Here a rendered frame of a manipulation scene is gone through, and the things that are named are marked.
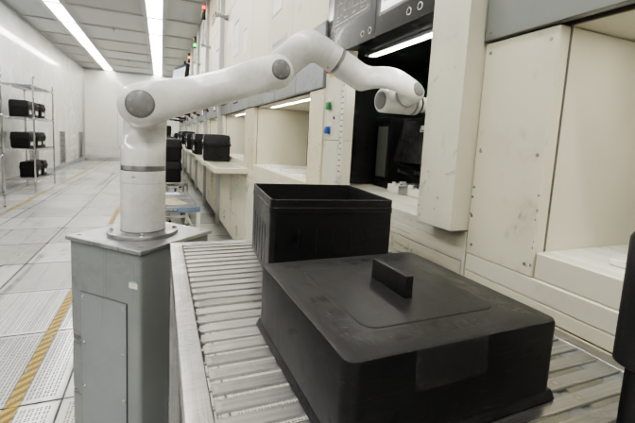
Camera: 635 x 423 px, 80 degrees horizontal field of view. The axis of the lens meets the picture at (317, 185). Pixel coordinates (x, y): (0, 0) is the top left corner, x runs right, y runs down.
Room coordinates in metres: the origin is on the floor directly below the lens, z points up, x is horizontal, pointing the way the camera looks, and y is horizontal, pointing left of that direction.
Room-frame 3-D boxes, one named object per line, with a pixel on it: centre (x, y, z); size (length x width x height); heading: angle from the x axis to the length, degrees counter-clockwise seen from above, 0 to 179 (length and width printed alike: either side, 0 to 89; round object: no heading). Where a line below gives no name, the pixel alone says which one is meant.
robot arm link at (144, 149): (1.13, 0.52, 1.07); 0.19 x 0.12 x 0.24; 20
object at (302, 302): (0.50, -0.11, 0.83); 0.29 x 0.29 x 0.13; 24
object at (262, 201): (0.93, 0.00, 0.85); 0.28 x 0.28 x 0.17; 17
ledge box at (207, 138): (3.84, 1.04, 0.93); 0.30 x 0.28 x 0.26; 20
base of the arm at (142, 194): (1.10, 0.50, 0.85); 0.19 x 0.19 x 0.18
